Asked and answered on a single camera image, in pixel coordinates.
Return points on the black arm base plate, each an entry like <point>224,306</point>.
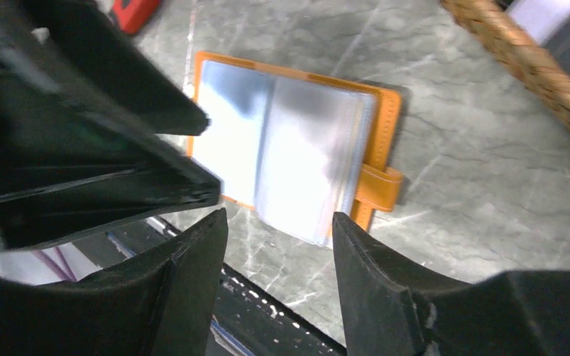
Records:
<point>246,319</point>

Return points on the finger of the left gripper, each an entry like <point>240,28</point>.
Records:
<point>62,176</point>
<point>96,48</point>

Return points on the red handled adjustable wrench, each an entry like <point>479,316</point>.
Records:
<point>130,16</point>

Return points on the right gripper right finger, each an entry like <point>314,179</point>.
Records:
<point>391,305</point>

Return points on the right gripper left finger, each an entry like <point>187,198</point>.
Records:
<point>157,303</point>

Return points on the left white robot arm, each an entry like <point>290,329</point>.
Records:
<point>81,113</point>

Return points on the brown woven divided tray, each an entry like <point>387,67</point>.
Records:
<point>522,57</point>

